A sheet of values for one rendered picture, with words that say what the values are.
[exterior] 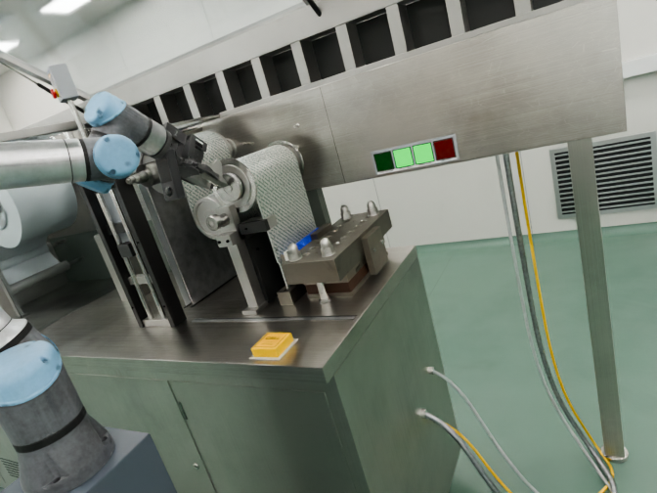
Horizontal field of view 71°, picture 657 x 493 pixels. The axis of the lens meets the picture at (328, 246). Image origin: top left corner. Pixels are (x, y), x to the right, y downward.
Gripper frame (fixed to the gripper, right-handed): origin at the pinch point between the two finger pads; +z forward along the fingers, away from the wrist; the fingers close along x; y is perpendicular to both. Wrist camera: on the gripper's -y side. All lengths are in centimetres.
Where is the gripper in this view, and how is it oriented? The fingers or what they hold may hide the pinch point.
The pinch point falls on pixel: (217, 187)
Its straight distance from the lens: 123.1
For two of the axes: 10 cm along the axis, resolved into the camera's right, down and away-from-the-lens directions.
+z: 5.1, 3.1, 8.1
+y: 0.8, -9.5, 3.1
